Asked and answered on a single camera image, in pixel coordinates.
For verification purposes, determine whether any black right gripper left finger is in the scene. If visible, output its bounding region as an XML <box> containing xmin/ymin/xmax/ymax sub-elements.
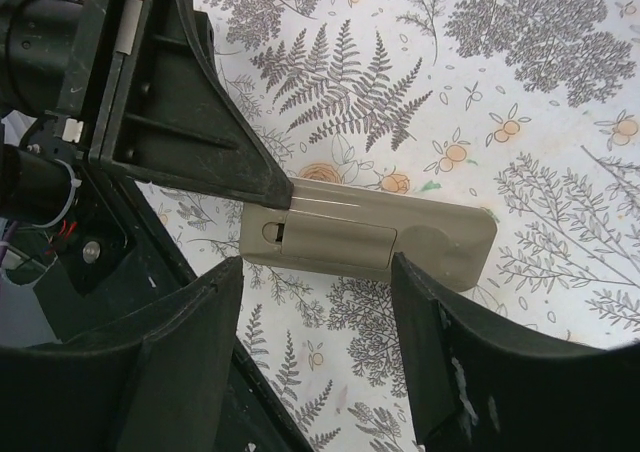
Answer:
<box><xmin>1</xmin><ymin>257</ymin><xmax>244</xmax><ymax>451</ymax></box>

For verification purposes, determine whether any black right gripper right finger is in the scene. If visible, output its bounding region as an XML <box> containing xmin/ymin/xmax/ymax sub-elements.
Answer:
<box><xmin>391</xmin><ymin>254</ymin><xmax>639</xmax><ymax>451</ymax></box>

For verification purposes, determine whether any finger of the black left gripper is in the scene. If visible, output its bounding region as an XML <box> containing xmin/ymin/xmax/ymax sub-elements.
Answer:
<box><xmin>88</xmin><ymin>0</ymin><xmax>293</xmax><ymax>210</ymax></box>

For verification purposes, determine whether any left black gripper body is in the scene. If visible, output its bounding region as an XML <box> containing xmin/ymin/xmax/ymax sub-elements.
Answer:
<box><xmin>1</xmin><ymin>0</ymin><xmax>132</xmax><ymax>159</ymax></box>

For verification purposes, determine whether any beige battery cover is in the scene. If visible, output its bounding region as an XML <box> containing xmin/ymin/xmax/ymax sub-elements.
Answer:
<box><xmin>239</xmin><ymin>209</ymin><xmax>398</xmax><ymax>271</ymax></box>

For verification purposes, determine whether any beige remote control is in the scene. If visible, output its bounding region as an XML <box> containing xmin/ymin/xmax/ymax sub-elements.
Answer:
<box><xmin>239</xmin><ymin>178</ymin><xmax>497</xmax><ymax>292</ymax></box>

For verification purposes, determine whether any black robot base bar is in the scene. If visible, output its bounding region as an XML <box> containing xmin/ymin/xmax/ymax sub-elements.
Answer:
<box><xmin>101</xmin><ymin>179</ymin><xmax>311</xmax><ymax>451</ymax></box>

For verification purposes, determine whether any floral patterned table mat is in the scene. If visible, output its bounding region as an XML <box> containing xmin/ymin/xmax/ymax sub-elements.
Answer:
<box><xmin>134</xmin><ymin>0</ymin><xmax>640</xmax><ymax>452</ymax></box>

